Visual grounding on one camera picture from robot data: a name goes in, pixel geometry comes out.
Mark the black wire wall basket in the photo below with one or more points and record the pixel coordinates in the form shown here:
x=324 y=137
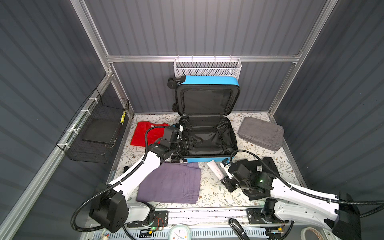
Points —
x=94 y=134

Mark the black handle tool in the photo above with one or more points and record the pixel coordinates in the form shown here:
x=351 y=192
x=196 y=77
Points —
x=238 y=229

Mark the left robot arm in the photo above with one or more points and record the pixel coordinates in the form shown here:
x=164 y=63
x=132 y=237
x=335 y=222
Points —
x=112 y=207

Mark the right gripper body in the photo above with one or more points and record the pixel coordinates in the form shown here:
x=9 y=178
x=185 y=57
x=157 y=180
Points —
x=242 y=185

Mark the grey folded towel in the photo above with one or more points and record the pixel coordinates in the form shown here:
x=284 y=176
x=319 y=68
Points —
x=262 y=133

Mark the black t-shirt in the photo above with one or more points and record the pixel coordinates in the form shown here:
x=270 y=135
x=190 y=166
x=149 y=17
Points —
x=266 y=165

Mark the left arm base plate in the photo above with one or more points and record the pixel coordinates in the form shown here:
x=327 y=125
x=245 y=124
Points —
x=155 y=219

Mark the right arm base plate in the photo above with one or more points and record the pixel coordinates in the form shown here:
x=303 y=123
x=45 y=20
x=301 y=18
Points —
x=255 y=216

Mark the white wire mesh basket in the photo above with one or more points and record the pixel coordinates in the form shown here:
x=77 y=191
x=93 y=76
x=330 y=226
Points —
x=216 y=67

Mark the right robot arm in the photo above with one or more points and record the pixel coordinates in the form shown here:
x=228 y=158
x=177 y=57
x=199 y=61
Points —
x=261 y=180

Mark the blue hardshell suitcase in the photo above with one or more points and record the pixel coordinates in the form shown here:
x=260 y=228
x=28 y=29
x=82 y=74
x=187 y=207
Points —
x=204 y=102

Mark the white cream tube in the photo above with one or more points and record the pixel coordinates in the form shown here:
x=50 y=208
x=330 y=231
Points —
x=216 y=170

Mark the purple trousers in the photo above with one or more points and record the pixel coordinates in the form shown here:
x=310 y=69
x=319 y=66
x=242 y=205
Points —
x=172 y=183

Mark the white tape roll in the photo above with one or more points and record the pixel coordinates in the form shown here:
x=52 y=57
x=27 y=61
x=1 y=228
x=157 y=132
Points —
x=310 y=233

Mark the yellow marker in basket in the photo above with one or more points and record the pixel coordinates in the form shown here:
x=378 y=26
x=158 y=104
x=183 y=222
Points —
x=123 y=117

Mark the small white clock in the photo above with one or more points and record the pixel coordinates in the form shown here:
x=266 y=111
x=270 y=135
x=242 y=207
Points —
x=180 y=232

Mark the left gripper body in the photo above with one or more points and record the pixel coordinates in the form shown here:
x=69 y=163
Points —
x=175 y=148

